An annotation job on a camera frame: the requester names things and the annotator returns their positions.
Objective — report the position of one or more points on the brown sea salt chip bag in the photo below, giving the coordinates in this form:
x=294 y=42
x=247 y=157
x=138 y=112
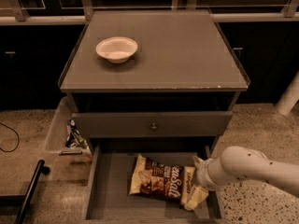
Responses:
x=160 y=181

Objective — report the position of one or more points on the black metal bar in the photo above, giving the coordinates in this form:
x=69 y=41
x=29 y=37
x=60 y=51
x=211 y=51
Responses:
x=22 y=201

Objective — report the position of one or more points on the round brass drawer knob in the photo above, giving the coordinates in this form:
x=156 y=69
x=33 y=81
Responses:
x=153 y=127

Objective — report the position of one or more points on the white paper bowl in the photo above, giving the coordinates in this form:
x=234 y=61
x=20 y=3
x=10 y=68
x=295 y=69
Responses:
x=116 y=49

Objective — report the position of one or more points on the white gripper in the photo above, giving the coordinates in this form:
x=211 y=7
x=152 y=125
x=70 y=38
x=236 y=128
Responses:
x=203 y=174

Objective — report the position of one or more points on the clear plastic storage bin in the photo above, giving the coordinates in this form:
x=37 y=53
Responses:
x=58 y=132

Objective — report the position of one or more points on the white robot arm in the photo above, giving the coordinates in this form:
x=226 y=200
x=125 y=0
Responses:
x=236 y=164

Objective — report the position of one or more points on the grey drawer cabinet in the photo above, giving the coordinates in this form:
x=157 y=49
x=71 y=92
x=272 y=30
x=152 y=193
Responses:
x=183 y=63

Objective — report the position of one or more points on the grey open middle drawer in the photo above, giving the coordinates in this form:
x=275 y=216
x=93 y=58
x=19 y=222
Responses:
x=108 y=199

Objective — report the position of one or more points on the snack packets in bin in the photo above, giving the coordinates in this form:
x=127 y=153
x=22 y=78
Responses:
x=74 y=138

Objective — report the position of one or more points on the grey top drawer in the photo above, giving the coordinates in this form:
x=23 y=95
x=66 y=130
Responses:
x=137 y=124

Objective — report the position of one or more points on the metal railing frame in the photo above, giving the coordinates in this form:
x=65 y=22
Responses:
x=80 y=11

